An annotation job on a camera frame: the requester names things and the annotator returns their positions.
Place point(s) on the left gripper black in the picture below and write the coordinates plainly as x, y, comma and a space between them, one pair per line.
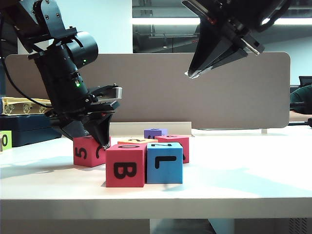
73, 109

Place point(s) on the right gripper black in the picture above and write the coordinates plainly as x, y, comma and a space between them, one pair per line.
226, 17

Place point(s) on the red block with 5 C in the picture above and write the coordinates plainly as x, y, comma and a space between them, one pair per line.
91, 161

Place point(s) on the red block with 0 B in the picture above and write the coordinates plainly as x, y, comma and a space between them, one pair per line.
109, 156

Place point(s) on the orange block with 2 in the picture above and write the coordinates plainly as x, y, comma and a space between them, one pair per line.
151, 141

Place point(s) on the red block with 4 Y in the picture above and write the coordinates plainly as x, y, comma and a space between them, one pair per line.
181, 141

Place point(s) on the blue block with L 3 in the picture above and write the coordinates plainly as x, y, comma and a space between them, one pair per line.
170, 175

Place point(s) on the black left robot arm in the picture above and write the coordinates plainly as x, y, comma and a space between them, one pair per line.
48, 24

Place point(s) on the black ceiling spotlight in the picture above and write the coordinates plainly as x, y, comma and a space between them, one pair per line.
165, 45

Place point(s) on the purple block with R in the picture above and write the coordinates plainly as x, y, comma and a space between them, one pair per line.
148, 134

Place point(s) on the dark blue case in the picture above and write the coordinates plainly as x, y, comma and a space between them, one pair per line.
24, 131

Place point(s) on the brown desk partition panel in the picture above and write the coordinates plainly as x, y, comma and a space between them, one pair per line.
158, 90

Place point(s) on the yellow patterned box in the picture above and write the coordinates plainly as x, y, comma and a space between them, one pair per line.
19, 107

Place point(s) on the green block with 0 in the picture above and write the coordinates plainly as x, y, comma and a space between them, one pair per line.
6, 140

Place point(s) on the black office chair back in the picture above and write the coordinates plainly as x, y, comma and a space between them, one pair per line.
306, 80

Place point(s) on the person in dark green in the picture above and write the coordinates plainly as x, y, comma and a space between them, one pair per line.
301, 97

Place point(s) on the black rounded desk object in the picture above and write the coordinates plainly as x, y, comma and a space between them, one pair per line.
310, 123

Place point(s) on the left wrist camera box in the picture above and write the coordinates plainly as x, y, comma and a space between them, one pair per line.
118, 92

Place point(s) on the white partition foot bracket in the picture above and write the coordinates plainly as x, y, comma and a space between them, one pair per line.
264, 131

